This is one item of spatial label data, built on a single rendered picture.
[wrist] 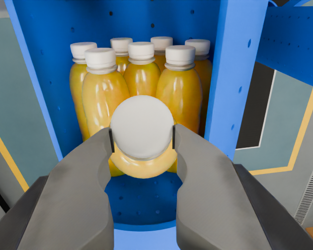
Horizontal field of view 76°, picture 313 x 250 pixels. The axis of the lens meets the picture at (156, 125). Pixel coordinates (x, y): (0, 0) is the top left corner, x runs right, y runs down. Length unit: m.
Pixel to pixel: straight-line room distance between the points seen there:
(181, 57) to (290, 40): 0.60
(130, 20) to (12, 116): 1.49
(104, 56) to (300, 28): 0.66
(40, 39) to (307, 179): 2.57
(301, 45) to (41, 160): 1.85
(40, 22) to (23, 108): 1.42
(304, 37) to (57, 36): 0.67
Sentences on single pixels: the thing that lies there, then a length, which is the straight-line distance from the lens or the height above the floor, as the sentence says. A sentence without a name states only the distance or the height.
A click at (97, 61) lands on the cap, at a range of 0.27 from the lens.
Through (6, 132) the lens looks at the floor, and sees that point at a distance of 1.91.
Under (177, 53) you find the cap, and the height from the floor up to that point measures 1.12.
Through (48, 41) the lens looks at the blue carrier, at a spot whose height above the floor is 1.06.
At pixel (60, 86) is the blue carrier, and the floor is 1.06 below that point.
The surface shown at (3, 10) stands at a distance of 0.48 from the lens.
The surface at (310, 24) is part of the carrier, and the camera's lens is 0.79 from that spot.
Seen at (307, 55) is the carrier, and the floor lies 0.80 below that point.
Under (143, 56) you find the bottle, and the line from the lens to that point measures 0.31.
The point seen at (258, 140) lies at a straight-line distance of 1.75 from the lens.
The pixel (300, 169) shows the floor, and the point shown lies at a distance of 2.47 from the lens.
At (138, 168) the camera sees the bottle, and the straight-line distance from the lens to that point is 0.15.
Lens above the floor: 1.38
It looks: 60 degrees down
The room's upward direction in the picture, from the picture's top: 171 degrees clockwise
